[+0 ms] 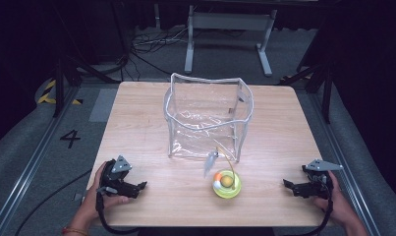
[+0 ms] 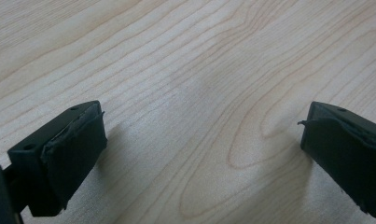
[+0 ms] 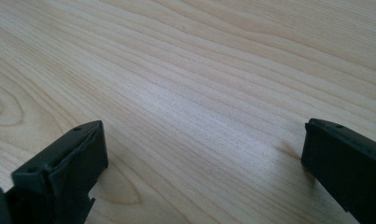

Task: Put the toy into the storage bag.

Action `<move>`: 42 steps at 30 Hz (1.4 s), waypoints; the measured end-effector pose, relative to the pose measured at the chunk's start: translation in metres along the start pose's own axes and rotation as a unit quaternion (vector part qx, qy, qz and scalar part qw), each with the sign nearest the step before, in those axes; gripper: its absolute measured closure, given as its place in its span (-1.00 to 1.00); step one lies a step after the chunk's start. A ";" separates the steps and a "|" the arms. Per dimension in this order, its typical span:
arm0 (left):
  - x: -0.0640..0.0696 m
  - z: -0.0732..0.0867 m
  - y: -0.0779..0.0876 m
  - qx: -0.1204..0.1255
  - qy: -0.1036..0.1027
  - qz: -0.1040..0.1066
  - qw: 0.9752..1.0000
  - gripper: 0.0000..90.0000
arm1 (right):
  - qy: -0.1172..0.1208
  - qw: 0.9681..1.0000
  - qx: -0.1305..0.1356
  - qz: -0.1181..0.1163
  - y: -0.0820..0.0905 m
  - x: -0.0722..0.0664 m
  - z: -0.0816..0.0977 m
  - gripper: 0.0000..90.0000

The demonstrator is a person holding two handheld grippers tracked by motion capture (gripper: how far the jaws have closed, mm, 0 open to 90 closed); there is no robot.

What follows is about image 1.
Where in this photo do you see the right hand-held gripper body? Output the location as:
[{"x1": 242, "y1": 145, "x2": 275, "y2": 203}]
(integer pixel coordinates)
[{"x1": 301, "y1": 158, "x2": 345, "y2": 201}]

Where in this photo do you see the clear plastic bag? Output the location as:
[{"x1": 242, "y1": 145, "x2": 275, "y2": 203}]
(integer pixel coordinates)
[{"x1": 163, "y1": 72, "x2": 255, "y2": 163}]

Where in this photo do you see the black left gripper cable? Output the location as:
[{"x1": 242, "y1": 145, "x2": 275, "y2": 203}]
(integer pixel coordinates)
[{"x1": 94, "y1": 186, "x2": 141, "y2": 236}]

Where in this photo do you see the yellow-green cat toy with feather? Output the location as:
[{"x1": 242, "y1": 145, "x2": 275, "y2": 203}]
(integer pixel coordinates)
[{"x1": 203, "y1": 146, "x2": 243, "y2": 200}]

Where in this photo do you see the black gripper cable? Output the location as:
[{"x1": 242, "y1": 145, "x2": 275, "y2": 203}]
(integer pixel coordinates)
[
  {"x1": 94, "y1": 186, "x2": 141, "y2": 236},
  {"x1": 292, "y1": 196, "x2": 335, "y2": 236}
]

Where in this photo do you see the grey metal table frame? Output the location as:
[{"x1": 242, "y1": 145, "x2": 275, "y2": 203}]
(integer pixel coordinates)
[{"x1": 184, "y1": 4, "x2": 278, "y2": 78}]

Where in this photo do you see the bundle of floor cables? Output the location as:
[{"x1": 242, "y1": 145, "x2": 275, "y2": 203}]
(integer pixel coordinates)
[{"x1": 121, "y1": 26, "x2": 191, "y2": 83}]

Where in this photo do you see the yellow and black floor tape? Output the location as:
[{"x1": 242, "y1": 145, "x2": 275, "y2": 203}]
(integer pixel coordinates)
[{"x1": 36, "y1": 79, "x2": 84, "y2": 106}]

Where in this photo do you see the orange bracelet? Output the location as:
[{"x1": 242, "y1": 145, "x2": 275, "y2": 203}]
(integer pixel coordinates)
[{"x1": 61, "y1": 226, "x2": 89, "y2": 236}]

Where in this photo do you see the person's right hand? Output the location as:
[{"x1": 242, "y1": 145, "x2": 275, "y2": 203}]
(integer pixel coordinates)
[{"x1": 312, "y1": 170, "x2": 353, "y2": 227}]

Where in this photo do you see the black floor cable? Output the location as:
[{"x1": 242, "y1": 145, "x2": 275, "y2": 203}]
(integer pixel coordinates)
[{"x1": 14, "y1": 168, "x2": 94, "y2": 236}]

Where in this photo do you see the aluminium floor rail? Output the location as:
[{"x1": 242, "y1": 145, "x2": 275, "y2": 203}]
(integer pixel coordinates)
[
  {"x1": 0, "y1": 86, "x2": 81, "y2": 236},
  {"x1": 307, "y1": 91, "x2": 383, "y2": 236}
]

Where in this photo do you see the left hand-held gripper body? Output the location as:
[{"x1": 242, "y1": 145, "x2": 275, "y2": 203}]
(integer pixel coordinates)
[{"x1": 99, "y1": 154, "x2": 137, "y2": 199}]

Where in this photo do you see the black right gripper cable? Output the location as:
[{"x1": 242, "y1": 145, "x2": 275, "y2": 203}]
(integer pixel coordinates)
[{"x1": 292, "y1": 196, "x2": 335, "y2": 236}]

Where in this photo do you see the black metal stand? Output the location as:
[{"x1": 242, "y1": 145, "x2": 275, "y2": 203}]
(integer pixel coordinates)
[
  {"x1": 278, "y1": 58, "x2": 335, "y2": 124},
  {"x1": 52, "y1": 54, "x2": 122, "y2": 118}
]

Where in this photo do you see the person's left hand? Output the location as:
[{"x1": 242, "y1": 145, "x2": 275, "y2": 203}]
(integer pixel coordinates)
[{"x1": 83, "y1": 160, "x2": 132, "y2": 215}]

